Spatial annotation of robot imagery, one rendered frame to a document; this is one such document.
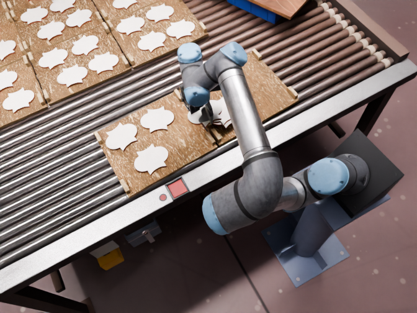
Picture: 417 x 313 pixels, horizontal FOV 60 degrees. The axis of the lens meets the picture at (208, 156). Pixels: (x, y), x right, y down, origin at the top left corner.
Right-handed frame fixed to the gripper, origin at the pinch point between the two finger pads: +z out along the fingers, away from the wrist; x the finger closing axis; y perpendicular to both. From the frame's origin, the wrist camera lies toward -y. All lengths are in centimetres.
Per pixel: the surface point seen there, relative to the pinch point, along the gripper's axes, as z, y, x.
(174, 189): 12.2, 25.5, 16.0
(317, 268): 105, -26, 64
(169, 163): 11.6, 21.4, 5.4
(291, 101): 13.2, -37.2, 8.5
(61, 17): 11, 28, -103
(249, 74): 13.0, -30.8, -14.1
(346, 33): 17, -85, -10
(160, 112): 10.7, 12.9, -18.1
